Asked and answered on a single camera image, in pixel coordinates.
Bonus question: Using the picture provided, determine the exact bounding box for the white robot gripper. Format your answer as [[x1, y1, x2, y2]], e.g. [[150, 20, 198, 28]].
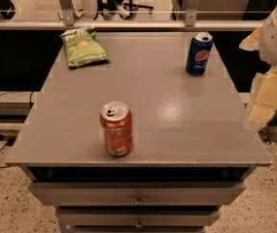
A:
[[239, 6, 277, 131]]

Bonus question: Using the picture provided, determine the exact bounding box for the blue pepsi can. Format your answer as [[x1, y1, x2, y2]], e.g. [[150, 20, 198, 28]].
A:
[[186, 32, 213, 77]]

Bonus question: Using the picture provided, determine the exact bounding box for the orange soda can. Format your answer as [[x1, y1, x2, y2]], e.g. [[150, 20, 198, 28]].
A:
[[100, 101, 133, 156]]

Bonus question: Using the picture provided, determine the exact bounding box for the grey drawer cabinet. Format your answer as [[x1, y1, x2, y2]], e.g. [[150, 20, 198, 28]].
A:
[[7, 33, 270, 233]]

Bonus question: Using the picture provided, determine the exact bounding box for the upper grey drawer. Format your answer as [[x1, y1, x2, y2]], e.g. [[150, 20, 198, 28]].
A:
[[28, 182, 246, 206]]

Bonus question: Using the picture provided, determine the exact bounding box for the grey drawer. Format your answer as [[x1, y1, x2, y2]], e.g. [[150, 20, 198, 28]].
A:
[[28, 182, 246, 206], [55, 207, 221, 227]]

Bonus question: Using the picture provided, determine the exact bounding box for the green chip bag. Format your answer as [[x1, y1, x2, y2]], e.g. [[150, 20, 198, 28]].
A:
[[60, 27, 108, 69]]

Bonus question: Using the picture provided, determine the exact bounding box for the lower grey drawer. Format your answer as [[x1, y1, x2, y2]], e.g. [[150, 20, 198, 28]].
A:
[[55, 207, 221, 227]]

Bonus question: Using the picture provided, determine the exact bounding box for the metal guard rail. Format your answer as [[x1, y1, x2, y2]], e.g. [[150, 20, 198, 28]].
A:
[[0, 0, 263, 31]]

